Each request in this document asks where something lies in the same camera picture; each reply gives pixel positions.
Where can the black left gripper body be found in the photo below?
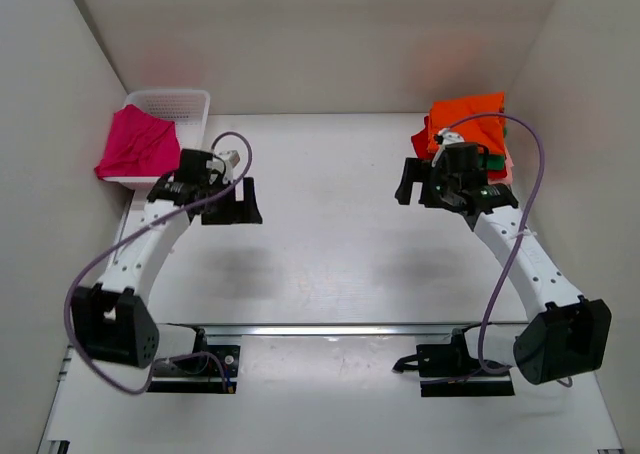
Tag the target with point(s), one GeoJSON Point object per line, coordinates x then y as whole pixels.
{"type": "Point", "coordinates": [218, 187]}

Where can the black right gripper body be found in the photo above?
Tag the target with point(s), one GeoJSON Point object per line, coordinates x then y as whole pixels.
{"type": "Point", "coordinates": [441, 186]}

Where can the magenta t shirt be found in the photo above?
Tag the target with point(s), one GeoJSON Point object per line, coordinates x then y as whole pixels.
{"type": "Point", "coordinates": [139, 145]}

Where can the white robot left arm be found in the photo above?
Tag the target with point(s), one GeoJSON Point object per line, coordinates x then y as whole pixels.
{"type": "Point", "coordinates": [109, 319]}

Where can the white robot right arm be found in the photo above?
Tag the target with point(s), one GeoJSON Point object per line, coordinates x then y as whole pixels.
{"type": "Point", "coordinates": [566, 333]}

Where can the green folded t shirt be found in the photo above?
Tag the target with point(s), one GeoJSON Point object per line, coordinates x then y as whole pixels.
{"type": "Point", "coordinates": [495, 161]}

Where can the pink folded t shirt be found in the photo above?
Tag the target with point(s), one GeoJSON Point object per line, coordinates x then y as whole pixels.
{"type": "Point", "coordinates": [508, 168]}

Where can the orange folded t shirt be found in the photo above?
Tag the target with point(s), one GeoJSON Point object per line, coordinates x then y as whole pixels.
{"type": "Point", "coordinates": [488, 131]}

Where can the white plastic basket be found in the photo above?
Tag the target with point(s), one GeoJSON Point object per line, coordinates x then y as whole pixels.
{"type": "Point", "coordinates": [188, 108]}

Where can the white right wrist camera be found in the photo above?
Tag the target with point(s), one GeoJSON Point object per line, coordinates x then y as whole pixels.
{"type": "Point", "coordinates": [444, 138]}

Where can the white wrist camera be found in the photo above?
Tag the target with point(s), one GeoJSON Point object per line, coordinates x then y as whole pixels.
{"type": "Point", "coordinates": [222, 165]}
{"type": "Point", "coordinates": [444, 138]}

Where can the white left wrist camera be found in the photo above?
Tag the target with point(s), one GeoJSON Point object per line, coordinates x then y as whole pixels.
{"type": "Point", "coordinates": [222, 165]}

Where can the aluminium rail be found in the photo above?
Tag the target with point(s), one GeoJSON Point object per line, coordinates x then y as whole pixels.
{"type": "Point", "coordinates": [323, 329]}

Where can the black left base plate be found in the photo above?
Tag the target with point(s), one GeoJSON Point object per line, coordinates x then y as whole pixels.
{"type": "Point", "coordinates": [201, 375]}

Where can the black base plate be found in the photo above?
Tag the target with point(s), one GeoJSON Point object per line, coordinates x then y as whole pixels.
{"type": "Point", "coordinates": [447, 370]}
{"type": "Point", "coordinates": [201, 375]}

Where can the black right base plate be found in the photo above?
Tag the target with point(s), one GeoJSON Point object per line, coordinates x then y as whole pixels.
{"type": "Point", "coordinates": [447, 370]}

